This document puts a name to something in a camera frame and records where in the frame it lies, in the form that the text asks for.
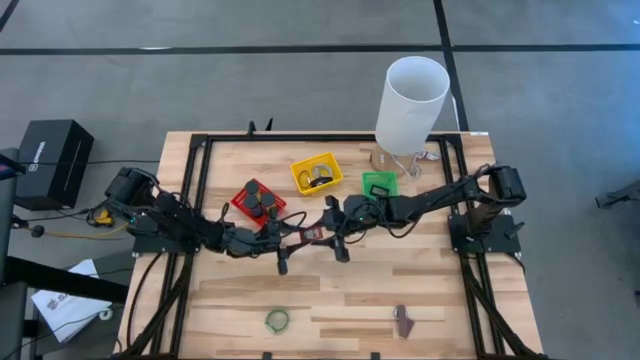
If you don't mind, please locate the red plastic basket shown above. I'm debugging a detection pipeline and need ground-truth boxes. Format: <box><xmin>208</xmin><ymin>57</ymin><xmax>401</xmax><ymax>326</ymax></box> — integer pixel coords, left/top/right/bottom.
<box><xmin>230</xmin><ymin>177</ymin><xmax>288</xmax><ymax>227</ymax></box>

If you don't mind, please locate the green plastic basket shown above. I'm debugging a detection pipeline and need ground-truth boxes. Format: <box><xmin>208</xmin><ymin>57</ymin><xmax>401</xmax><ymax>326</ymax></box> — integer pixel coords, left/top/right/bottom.
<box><xmin>361</xmin><ymin>171</ymin><xmax>402</xmax><ymax>201</ymax></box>

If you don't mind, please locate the grey equipment base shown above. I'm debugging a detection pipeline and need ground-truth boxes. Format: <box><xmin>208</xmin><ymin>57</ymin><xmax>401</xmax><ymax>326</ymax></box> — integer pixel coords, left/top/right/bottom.
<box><xmin>594</xmin><ymin>178</ymin><xmax>640</xmax><ymax>211</ymax></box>

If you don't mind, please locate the black cardboard box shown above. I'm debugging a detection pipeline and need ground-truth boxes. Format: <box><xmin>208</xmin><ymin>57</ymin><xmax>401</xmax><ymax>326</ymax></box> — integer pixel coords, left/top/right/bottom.
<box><xmin>14</xmin><ymin>118</ymin><xmax>95</xmax><ymax>211</ymax></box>

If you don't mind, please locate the yellow plastic basket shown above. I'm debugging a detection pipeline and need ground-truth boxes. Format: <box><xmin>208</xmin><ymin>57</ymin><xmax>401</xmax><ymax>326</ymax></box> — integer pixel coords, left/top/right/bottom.
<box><xmin>289</xmin><ymin>151</ymin><xmax>345</xmax><ymax>197</ymax></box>

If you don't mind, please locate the green wristwatch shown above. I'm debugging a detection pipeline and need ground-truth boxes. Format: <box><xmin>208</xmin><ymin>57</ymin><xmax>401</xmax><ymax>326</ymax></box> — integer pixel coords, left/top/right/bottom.
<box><xmin>263</xmin><ymin>308</ymin><xmax>292</xmax><ymax>335</ymax></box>

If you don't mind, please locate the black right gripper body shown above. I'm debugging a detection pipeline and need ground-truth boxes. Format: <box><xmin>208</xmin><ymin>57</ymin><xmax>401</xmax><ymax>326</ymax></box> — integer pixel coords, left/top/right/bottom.
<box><xmin>323</xmin><ymin>196</ymin><xmax>384</xmax><ymax>242</ymax></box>

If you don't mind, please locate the yellow floor cable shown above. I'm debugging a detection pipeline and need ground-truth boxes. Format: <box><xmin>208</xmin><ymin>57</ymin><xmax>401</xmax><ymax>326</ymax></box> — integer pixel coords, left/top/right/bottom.
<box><xmin>29</xmin><ymin>207</ymin><xmax>132</xmax><ymax>241</ymax></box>

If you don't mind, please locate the black metal beam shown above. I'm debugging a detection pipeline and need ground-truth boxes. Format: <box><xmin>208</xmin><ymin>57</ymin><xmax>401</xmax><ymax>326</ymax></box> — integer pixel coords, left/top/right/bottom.
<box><xmin>0</xmin><ymin>254</ymin><xmax>130</xmax><ymax>304</ymax></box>

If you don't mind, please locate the white cylindrical lamp shade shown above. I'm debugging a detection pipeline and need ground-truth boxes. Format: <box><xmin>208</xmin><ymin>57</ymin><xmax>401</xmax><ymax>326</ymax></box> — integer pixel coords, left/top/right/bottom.
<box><xmin>374</xmin><ymin>55</ymin><xmax>452</xmax><ymax>157</ymax></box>

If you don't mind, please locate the small red clock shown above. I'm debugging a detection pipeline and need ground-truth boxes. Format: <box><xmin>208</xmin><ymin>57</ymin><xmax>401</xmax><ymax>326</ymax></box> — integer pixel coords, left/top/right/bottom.
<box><xmin>298</xmin><ymin>223</ymin><xmax>327</xmax><ymax>245</ymax></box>

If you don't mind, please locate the white printed paper sheet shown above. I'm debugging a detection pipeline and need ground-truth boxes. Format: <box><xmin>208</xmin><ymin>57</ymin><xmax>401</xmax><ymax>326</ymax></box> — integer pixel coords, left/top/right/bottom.
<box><xmin>30</xmin><ymin>258</ymin><xmax>114</xmax><ymax>344</ymax></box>

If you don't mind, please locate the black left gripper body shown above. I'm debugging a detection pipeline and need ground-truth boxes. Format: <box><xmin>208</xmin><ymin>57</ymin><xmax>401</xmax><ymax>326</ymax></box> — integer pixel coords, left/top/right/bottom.
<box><xmin>221</xmin><ymin>221</ymin><xmax>285</xmax><ymax>260</ymax></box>

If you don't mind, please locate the wooden lamp base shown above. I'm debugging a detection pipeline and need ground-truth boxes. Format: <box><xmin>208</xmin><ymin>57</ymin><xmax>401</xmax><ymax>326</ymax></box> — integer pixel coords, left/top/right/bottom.
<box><xmin>369</xmin><ymin>143</ymin><xmax>427</xmax><ymax>179</ymax></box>

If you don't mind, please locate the white lamp cable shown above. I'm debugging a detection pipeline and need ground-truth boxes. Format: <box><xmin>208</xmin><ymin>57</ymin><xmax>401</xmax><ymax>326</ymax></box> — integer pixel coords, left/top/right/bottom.
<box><xmin>391</xmin><ymin>94</ymin><xmax>462</xmax><ymax>181</ymax></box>

